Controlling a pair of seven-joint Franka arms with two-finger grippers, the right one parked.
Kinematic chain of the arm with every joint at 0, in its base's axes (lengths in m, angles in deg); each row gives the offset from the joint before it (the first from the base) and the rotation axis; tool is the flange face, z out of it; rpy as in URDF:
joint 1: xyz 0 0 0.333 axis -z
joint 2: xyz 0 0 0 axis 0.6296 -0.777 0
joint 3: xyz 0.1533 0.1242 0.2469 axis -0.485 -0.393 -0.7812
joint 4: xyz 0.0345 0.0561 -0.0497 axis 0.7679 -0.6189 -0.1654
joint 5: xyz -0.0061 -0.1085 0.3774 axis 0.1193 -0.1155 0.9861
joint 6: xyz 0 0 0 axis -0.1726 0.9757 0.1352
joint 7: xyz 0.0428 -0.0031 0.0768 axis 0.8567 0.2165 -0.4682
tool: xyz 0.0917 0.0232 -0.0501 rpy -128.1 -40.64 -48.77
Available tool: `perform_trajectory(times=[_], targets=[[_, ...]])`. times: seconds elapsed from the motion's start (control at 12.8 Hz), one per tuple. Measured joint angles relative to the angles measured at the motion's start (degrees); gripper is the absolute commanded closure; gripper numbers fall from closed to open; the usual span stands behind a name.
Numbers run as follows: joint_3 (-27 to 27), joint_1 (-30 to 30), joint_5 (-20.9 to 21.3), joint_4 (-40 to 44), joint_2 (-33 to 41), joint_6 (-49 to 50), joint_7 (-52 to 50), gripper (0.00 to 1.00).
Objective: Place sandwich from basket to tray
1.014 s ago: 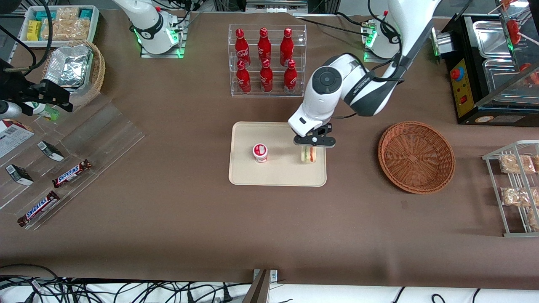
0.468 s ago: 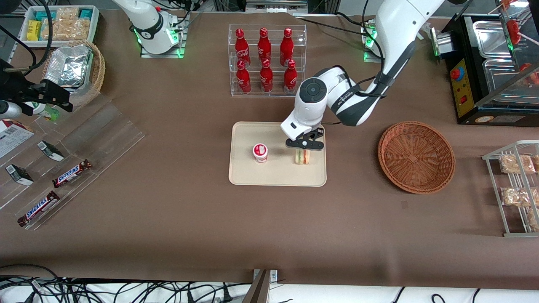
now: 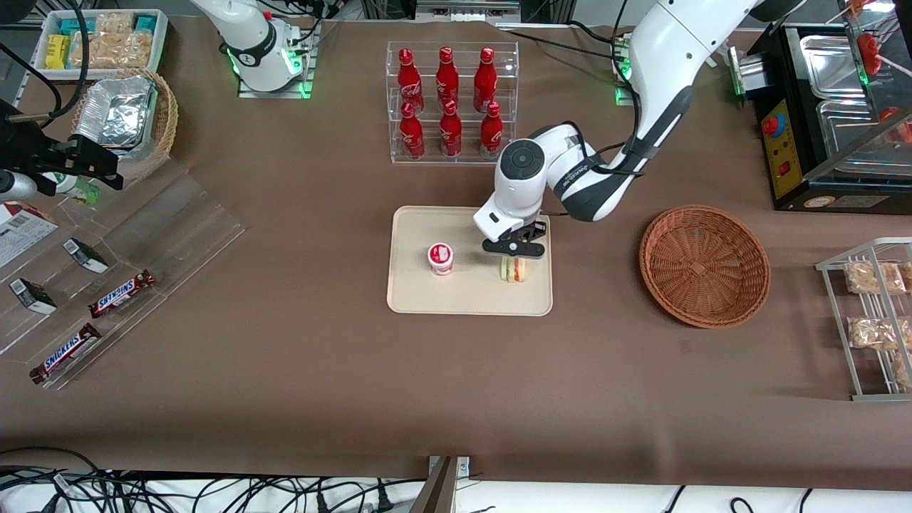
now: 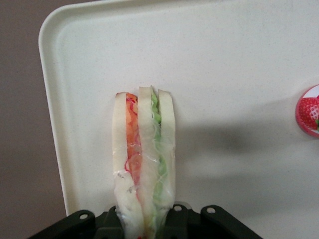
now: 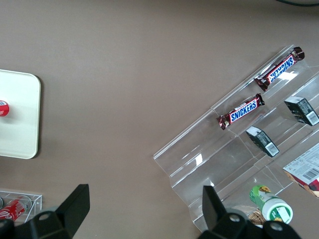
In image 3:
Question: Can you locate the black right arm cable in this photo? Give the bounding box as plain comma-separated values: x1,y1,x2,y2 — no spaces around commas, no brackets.
39,0,90,133

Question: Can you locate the black table cable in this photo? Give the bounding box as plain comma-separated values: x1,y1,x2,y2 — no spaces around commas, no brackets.
495,20,631,61

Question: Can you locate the red sausage on skewer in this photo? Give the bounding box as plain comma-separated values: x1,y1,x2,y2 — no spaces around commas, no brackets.
857,32,884,76
880,107,912,143

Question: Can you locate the yellow snack packet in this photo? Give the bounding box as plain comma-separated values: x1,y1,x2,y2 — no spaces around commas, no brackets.
45,33,72,70

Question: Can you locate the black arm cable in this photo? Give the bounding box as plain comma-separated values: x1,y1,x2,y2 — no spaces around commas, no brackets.
541,139,646,214
39,0,90,133

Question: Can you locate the small white green bottle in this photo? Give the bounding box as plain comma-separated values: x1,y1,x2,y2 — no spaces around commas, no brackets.
43,171,102,206

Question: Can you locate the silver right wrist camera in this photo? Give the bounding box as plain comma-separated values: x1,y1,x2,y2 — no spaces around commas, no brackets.
0,170,38,202

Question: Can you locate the black food warmer appliance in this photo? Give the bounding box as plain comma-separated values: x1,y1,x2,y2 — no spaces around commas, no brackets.
745,21,912,213

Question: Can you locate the beige plastic tray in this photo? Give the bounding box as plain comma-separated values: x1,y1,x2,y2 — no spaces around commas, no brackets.
386,206,554,317

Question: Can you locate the small black white box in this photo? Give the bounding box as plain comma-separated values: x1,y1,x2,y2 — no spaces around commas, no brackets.
63,238,110,274
9,278,58,315

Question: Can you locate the large clear cracker bag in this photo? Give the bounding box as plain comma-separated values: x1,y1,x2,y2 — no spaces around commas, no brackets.
71,32,154,70

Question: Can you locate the light wicker basket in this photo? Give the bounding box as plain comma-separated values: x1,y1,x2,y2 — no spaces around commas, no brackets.
71,68,179,182

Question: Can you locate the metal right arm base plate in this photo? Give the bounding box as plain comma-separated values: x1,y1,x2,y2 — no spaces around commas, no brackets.
237,21,316,99

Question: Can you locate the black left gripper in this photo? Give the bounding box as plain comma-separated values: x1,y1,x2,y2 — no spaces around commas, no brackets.
482,220,547,260

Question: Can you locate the white red printed carton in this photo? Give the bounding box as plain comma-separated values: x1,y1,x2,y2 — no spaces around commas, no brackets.
0,202,60,269

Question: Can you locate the brown table cover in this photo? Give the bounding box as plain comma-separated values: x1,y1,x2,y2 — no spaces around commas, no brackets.
0,14,912,492

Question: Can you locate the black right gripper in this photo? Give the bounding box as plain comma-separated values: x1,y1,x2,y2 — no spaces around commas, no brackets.
25,138,125,197

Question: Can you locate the round brown wicker basket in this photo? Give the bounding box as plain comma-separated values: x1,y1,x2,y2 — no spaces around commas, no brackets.
639,205,772,329

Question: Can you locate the brown snickers bar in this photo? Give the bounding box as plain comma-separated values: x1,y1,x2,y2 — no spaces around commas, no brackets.
88,269,156,319
29,323,103,385

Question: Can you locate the white plastic bin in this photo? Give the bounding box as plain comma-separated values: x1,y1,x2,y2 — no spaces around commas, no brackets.
32,9,170,81

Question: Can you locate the steel warmer pan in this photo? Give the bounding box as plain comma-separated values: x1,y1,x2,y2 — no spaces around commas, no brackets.
799,34,866,100
816,100,912,154

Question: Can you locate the grey metal post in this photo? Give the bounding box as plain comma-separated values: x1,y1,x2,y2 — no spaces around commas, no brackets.
410,455,471,513

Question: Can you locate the clear acrylic stepped display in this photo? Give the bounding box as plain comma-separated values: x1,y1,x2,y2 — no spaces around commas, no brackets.
0,157,247,391

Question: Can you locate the small clear cracker bag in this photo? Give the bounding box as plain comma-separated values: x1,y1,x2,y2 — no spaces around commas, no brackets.
96,12,136,36

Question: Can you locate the clear acrylic bottle rack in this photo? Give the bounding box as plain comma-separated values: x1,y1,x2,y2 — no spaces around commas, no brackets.
386,41,519,166

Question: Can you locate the red cola bottle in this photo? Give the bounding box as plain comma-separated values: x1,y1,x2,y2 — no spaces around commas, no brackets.
480,101,504,157
474,47,497,113
399,101,426,160
436,46,460,113
439,100,462,157
397,48,425,115

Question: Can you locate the tangled black cable bundle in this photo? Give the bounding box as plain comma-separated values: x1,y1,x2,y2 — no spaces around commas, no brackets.
0,446,428,513

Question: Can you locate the grey metal wire rack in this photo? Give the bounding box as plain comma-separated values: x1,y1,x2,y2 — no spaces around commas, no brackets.
815,239,912,402

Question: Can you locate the silver foil container stack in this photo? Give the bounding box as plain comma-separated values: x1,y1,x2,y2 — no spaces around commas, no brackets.
75,75,159,150

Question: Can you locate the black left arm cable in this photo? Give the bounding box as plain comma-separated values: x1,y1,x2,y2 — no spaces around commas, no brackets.
541,139,646,214

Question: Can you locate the grey metal frame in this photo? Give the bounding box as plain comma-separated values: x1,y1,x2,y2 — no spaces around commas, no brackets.
415,0,522,22

